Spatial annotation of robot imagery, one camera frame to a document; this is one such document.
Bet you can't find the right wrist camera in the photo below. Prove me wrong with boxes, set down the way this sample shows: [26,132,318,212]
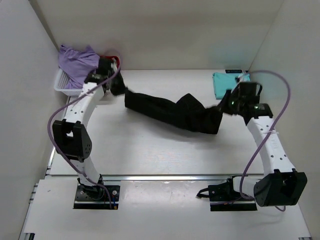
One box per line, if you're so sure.
[234,74,263,104]

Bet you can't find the black label plate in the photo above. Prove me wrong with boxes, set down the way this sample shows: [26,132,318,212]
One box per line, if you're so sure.
[225,69,243,74]

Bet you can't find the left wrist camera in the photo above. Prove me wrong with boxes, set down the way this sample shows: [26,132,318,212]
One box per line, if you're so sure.
[95,57,120,77]

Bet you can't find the red t shirt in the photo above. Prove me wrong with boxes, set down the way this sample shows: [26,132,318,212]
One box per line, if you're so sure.
[100,55,120,63]

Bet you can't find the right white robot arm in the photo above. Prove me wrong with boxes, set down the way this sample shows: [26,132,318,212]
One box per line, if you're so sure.
[218,89,308,207]

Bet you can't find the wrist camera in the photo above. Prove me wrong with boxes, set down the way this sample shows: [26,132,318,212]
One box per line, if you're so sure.
[234,74,263,104]
[95,57,120,77]

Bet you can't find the folded teal t shirt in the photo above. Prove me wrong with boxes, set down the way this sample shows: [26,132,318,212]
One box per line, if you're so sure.
[212,72,250,100]

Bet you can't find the black t shirt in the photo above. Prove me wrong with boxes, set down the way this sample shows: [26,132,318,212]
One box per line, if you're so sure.
[124,88,223,135]

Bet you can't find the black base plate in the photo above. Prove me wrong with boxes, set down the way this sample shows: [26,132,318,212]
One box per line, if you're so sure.
[73,183,121,210]
[208,182,257,212]

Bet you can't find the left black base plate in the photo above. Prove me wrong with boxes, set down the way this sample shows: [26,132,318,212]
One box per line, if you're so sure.
[73,183,121,210]

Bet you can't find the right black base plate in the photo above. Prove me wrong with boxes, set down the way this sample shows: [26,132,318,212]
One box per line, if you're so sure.
[208,182,257,212]

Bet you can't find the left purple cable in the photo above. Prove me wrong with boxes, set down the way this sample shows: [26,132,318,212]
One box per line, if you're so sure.
[47,49,123,210]

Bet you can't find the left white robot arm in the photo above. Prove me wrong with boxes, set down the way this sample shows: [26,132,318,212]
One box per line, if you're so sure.
[49,70,126,201]

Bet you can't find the purple t shirt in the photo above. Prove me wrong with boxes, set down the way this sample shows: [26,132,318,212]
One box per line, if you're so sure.
[58,44,100,90]

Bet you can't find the white plastic basket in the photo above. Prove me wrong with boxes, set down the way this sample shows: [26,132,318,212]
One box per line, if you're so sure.
[54,68,83,97]

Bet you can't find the black cable at base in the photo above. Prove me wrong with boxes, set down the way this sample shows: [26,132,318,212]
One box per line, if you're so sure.
[196,187,213,200]

